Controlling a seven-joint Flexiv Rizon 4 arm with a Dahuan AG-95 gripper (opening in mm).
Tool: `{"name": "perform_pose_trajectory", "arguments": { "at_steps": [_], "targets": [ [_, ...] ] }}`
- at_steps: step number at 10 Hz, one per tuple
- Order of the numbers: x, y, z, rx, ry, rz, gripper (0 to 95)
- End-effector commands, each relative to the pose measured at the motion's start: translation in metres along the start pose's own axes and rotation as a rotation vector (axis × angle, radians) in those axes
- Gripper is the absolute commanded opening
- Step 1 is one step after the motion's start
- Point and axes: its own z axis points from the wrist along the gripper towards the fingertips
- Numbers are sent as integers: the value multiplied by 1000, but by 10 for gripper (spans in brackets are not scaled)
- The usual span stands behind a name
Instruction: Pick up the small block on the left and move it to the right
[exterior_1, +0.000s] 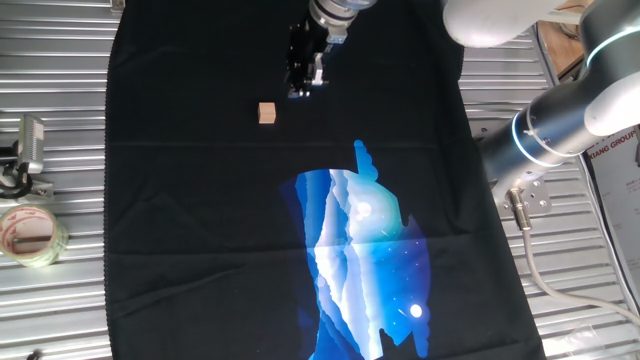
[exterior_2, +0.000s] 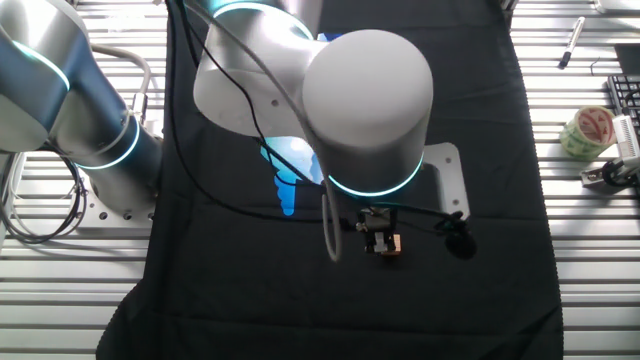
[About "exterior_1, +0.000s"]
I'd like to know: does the clear packing tape roll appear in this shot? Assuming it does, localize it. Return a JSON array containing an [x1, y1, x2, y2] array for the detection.
[[0, 204, 70, 269]]

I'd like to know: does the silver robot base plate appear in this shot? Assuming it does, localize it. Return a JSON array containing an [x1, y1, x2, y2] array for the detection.
[[492, 169, 554, 220]]

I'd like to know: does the thick grey robot base cable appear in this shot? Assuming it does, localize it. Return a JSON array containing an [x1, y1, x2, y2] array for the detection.
[[503, 187, 640, 329]]

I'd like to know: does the small wooden block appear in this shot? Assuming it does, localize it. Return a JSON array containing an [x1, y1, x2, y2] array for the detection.
[[257, 102, 278, 125]]

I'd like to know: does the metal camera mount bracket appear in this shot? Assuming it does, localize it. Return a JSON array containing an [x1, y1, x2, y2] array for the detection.
[[0, 144, 55, 201]]

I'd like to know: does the clear plastic bag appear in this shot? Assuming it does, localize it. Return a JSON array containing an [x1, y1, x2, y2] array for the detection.
[[544, 324, 616, 360]]

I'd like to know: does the black camera cable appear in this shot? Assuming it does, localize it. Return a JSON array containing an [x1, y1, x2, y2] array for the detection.
[[0, 167, 34, 199]]

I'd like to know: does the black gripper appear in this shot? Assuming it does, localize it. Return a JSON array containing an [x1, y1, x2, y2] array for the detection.
[[285, 22, 329, 100]]

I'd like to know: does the brown wooden board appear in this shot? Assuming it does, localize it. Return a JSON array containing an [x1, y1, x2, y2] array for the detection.
[[537, 0, 597, 77]]

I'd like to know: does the black cloth with blue print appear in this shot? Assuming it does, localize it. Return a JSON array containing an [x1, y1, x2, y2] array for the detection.
[[102, 0, 549, 360]]

